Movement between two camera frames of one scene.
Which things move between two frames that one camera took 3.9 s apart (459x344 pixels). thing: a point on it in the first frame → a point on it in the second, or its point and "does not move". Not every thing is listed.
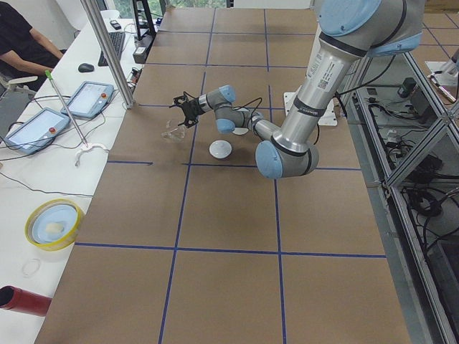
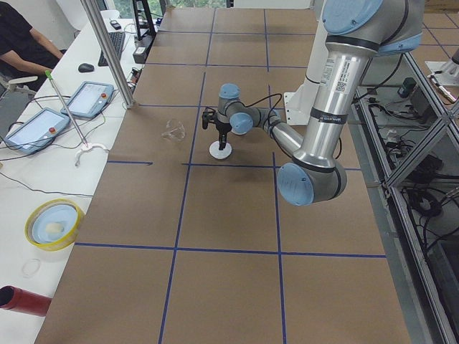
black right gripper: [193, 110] → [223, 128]
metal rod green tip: [49, 76] does not move
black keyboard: [117, 41] does not move
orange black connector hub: [135, 74] does not move
